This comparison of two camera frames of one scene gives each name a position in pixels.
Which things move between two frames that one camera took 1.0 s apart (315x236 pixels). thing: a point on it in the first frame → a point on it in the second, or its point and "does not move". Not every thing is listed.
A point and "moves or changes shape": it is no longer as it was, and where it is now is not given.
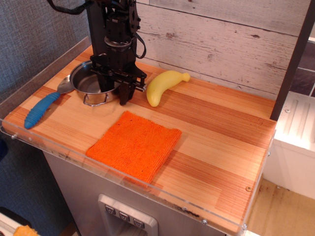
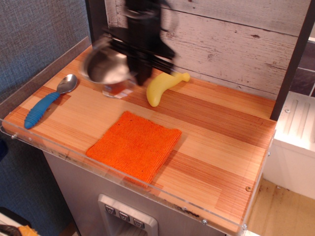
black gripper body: [119, 62] → [143, 37]
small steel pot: [85, 82] moves or changes shape
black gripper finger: [107, 82] → [132, 63]
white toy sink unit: [290, 164] does not move
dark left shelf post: [96, 11] does not move
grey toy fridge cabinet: [101, 206] does not move
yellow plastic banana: [162, 82] does not move
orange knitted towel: [136, 147] does not move
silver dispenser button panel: [122, 219] does not move
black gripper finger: [126, 92] → [143, 73]
